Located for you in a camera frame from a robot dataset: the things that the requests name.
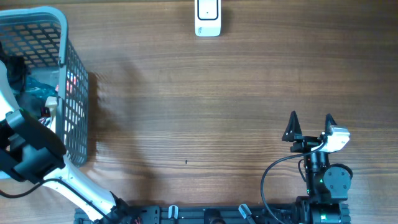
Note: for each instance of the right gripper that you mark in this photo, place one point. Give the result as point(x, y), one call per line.
point(293, 133)

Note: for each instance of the blue mouthwash bottle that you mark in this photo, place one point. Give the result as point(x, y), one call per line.
point(39, 90)

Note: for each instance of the beige plastic pouch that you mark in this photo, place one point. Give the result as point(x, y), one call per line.
point(52, 105)

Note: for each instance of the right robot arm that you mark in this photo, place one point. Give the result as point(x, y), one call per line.
point(327, 184)

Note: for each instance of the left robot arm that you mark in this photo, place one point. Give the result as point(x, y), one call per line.
point(31, 151)

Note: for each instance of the white barcode scanner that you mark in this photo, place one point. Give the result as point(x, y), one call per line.
point(207, 18)

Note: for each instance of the black red packaged item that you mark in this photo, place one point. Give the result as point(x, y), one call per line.
point(45, 117)

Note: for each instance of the red tissue pack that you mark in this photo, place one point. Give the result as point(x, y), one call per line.
point(67, 84)

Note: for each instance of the grey plastic shopping basket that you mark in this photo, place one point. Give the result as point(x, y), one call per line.
point(35, 43)

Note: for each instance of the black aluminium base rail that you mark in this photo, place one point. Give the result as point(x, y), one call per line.
point(278, 213)

